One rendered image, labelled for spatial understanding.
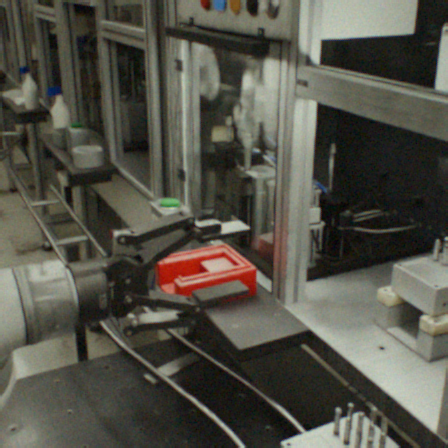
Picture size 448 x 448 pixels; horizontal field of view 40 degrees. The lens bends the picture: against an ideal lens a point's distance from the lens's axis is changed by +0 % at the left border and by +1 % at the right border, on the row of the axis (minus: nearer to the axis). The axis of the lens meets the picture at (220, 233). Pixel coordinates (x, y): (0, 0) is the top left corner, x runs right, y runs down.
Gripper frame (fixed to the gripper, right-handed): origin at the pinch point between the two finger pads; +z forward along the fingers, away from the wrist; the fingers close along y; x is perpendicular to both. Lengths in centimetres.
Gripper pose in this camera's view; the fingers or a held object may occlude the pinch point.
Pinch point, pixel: (226, 261)
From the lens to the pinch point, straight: 80.3
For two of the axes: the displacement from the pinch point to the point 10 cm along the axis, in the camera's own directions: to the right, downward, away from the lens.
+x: -4.5, -3.5, 8.2
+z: 8.9, -1.8, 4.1
